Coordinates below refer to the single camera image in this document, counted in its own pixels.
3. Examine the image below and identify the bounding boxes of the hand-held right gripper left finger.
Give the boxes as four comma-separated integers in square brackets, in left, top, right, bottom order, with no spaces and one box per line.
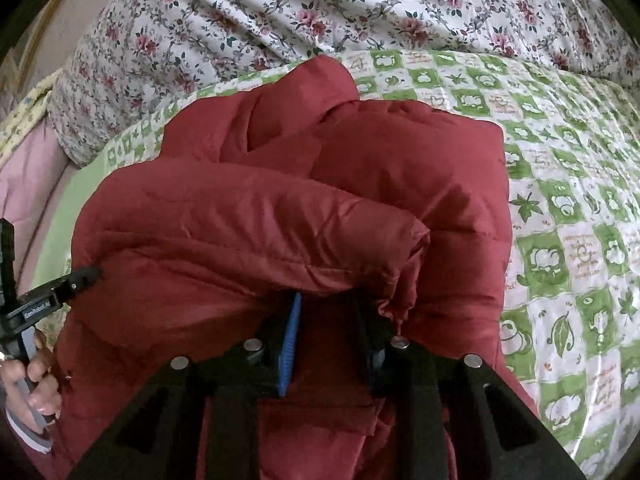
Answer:
[65,292,303,480]

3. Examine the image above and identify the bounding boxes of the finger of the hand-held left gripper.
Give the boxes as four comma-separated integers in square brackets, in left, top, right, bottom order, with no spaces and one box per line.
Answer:
[50,266,104,306]

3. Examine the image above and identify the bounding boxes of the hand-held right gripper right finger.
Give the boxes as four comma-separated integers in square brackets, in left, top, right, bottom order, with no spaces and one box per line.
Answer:
[350,296,586,480]

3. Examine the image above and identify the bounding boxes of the red quilted blanket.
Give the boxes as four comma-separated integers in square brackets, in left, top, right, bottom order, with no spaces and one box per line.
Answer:
[47,55,543,480]

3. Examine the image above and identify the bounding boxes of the person's left hand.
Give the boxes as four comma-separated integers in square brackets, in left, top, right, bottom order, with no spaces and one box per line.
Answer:
[0,346,63,429]

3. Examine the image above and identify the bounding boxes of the pink blanket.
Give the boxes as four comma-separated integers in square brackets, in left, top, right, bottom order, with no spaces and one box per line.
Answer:
[0,122,77,283]

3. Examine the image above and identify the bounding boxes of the yellow patterned cloth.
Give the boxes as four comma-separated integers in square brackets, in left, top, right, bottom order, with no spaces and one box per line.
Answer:
[0,69,62,163]

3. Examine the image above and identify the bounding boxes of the green checked blanket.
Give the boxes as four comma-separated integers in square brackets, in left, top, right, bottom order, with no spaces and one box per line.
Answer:
[37,49,640,471]

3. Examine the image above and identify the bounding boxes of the floral quilt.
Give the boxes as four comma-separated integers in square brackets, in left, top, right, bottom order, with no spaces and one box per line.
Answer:
[47,0,640,170]

